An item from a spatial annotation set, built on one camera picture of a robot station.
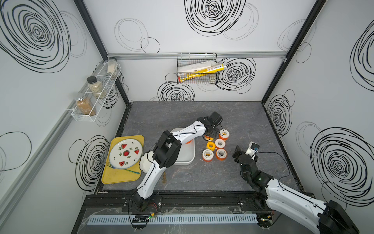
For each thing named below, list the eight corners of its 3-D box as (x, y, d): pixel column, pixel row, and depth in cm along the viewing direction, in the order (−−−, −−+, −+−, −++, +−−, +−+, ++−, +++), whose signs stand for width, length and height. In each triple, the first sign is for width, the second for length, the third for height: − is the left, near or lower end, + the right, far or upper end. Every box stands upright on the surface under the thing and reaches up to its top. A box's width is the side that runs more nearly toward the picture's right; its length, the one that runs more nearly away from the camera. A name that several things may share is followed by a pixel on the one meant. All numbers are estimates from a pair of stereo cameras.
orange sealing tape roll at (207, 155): (202, 162, 89) (203, 159, 86) (202, 151, 94) (202, 148, 90) (213, 162, 89) (214, 159, 86) (212, 151, 94) (213, 148, 90)
